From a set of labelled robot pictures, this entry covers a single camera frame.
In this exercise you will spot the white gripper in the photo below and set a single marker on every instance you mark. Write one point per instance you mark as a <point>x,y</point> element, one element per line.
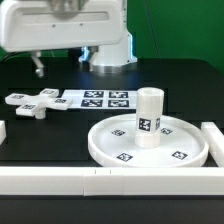
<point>35,25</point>

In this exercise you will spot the white cross table base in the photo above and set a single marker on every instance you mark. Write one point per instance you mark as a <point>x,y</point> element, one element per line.
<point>35,106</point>

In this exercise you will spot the white round table top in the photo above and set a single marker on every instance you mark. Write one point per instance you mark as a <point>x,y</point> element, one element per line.
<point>111,143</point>

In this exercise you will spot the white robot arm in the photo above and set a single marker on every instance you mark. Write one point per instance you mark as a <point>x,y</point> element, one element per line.
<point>111,58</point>

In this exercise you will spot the white marker sheet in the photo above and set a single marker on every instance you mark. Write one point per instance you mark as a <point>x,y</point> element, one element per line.
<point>101,99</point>

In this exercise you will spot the white left fence bar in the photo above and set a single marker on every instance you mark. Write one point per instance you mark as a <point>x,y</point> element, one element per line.
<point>2,131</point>

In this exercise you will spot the white fence bar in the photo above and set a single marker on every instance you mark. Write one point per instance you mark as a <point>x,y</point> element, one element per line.
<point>80,181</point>
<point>215,140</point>
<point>2,131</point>

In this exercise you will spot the white front fence bar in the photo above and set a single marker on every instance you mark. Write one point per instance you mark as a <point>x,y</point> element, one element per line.
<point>80,181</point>

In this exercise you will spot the white right fence bar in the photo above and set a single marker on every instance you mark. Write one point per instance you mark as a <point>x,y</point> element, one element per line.
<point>215,140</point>

